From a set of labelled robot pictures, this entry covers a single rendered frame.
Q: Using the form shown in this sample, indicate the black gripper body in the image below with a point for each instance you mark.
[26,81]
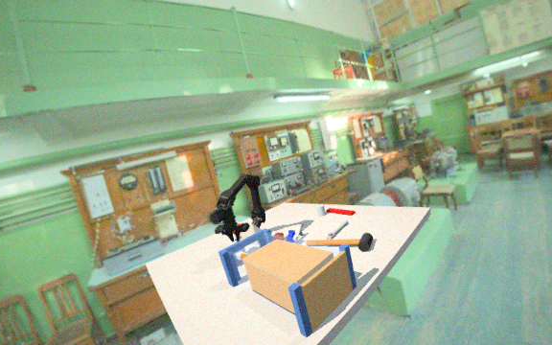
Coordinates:
[240,228]

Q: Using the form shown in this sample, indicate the mallet with black head and wooden handle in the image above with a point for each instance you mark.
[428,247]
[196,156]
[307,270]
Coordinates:
[363,243]

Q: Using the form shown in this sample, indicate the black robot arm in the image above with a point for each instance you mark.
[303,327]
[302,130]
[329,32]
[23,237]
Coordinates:
[228,197]

